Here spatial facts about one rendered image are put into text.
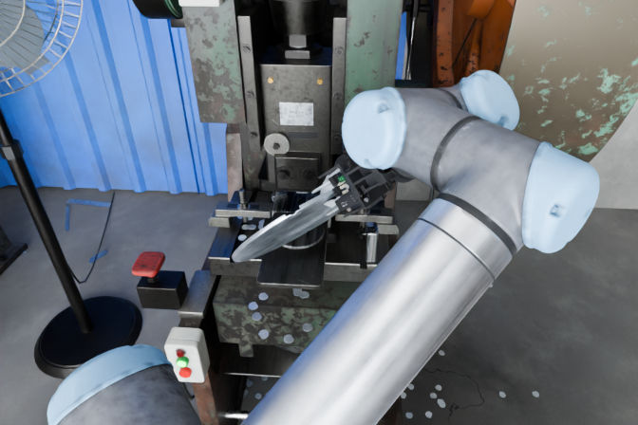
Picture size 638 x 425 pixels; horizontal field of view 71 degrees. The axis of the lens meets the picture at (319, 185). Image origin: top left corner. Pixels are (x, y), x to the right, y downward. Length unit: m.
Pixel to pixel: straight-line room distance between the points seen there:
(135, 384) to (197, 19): 0.63
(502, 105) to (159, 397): 0.43
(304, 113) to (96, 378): 0.65
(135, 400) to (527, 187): 0.36
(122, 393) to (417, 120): 0.35
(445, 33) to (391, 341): 1.00
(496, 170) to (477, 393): 1.48
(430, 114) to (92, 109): 2.33
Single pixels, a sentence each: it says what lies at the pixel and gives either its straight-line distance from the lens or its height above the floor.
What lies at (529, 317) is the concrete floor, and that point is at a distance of 2.10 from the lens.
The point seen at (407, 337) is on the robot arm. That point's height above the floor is 1.19.
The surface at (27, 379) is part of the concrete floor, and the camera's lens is 2.03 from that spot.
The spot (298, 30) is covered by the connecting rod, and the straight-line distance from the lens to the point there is 0.93.
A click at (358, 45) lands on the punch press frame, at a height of 1.22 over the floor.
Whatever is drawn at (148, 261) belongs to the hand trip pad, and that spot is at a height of 0.76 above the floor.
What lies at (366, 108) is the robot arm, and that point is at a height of 1.29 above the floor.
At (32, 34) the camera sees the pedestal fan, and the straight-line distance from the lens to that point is 1.35.
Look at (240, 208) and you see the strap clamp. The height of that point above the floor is 0.76.
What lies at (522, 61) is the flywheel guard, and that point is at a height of 1.29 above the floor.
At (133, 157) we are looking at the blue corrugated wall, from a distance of 2.64.
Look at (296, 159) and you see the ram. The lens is 0.97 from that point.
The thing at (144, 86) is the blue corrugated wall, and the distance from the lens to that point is 2.44.
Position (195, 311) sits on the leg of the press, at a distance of 1.11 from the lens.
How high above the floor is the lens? 1.45
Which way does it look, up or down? 33 degrees down
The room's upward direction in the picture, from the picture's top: straight up
